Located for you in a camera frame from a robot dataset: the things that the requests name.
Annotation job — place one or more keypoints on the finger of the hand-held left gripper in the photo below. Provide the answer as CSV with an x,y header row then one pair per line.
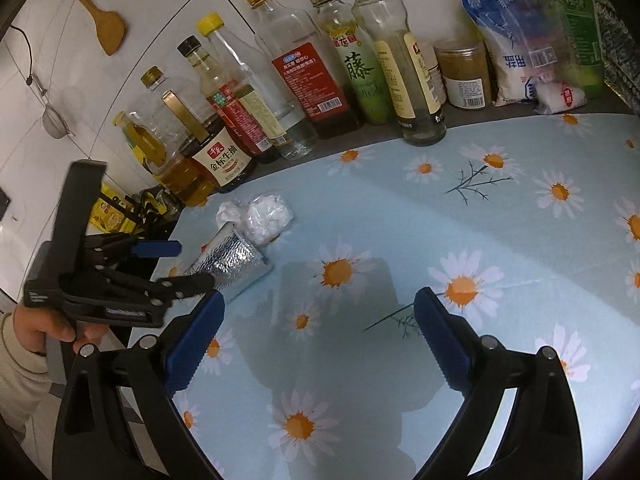
x,y
155,247
185,285

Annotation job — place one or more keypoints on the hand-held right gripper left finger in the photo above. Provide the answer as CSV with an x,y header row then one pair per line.
x,y
195,345

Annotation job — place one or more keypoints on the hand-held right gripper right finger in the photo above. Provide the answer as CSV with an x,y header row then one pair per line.
x,y
440,330

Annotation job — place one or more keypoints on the silver foil bag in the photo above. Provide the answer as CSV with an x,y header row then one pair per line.
x,y
235,260

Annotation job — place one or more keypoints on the person's left forearm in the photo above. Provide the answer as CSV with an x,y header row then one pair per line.
x,y
20,385

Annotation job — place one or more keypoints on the person's left hand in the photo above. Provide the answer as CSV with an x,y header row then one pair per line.
x,y
35,327

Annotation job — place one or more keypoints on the black and yellow cloth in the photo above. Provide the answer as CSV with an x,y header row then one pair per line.
x,y
150,207

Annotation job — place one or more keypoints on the yellow plastic bottle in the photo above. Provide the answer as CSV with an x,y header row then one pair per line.
x,y
112,217

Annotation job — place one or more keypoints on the large amber oil bottle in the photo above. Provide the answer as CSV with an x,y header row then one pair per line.
x,y
185,180

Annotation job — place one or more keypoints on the small white crumpled tissue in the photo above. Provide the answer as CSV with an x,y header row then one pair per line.
x,y
227,212

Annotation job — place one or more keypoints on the metal strainer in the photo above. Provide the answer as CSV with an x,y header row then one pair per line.
x,y
55,122

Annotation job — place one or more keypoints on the clear bag with white tissue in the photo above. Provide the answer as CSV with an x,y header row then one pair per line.
x,y
265,217

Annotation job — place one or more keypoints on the dark soy sauce bottle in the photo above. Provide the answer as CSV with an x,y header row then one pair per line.
x,y
222,157

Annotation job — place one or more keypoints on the daisy print blue tablecloth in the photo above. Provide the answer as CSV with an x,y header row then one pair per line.
x,y
375,220

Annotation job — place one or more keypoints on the dark bottle with black cap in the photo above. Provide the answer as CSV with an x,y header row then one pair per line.
x,y
235,110

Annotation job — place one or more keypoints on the clear bottle with yellow cap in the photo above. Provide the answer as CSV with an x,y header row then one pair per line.
x,y
262,117

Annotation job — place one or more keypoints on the wooden spatula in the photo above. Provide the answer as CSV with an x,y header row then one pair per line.
x,y
107,30

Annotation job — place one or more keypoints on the clear bottle with red label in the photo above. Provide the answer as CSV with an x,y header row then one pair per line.
x,y
315,85

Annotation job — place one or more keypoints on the clear bottle with beige label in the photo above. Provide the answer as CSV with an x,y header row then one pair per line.
x,y
415,85

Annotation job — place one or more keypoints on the small seasoning jar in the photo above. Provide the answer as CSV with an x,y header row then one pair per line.
x,y
462,77

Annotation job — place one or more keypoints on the small white packet red label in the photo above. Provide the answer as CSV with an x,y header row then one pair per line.
x,y
555,97

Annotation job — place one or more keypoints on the bottle with green label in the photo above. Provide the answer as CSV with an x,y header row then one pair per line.
x,y
362,80

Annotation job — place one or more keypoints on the white and blue salt bag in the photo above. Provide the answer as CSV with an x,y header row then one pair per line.
x,y
515,50

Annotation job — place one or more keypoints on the green plastic bag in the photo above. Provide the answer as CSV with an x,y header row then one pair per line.
x,y
575,10

